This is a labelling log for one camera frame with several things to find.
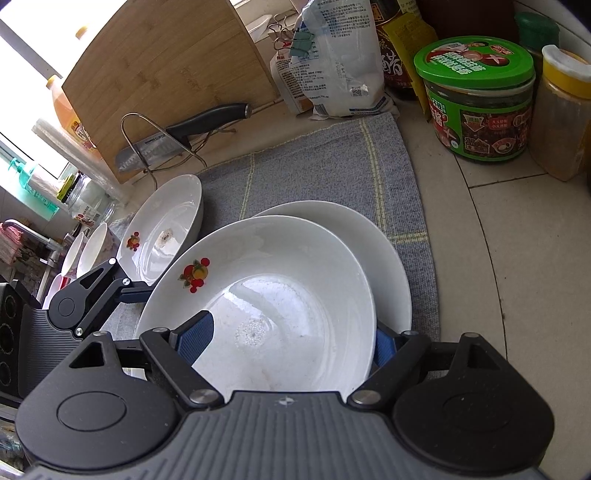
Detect plain white bowl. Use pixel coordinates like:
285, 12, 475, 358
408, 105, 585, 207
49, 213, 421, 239
76, 222, 112, 277

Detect white plate with fruit print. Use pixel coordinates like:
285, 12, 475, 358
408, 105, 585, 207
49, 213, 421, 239
138, 215, 377, 397

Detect white bowl pink flowers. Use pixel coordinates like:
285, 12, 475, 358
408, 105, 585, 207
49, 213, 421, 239
61, 231, 87, 280

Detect clear glass jar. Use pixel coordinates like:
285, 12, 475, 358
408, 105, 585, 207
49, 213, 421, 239
61, 172, 116, 228

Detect white plate fruit print far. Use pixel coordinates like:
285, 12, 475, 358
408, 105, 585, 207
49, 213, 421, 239
116, 174, 204, 286

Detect plastic wrap roll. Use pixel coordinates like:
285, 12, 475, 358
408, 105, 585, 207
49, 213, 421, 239
32, 119, 133, 205

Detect orange cooking oil bottle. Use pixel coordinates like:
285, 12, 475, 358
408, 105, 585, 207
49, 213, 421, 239
46, 74, 98, 154

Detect bamboo cutting board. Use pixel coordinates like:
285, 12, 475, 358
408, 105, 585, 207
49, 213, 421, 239
62, 1, 279, 170

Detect grey checked dish mat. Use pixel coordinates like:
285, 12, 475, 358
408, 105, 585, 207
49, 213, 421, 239
101, 111, 441, 343

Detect yellow lid spice jar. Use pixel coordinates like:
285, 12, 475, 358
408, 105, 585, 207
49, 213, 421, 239
530, 45, 590, 182

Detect green lid sauce jar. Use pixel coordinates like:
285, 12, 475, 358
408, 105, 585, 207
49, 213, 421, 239
414, 36, 536, 163

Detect dark soy sauce bottle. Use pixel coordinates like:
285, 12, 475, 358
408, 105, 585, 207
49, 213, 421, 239
370, 0, 437, 105

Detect white plastic powder bag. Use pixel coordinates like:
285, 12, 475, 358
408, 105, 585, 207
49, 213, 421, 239
290, 1, 398, 119

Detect small green lid jar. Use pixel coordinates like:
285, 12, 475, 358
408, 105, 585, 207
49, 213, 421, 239
515, 12, 560, 77

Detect metal wire board stand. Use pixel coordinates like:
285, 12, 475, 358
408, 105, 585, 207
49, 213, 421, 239
120, 112, 242, 176

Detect black handled santoku knife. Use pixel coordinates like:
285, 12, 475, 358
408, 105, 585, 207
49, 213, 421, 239
114, 102, 254, 174

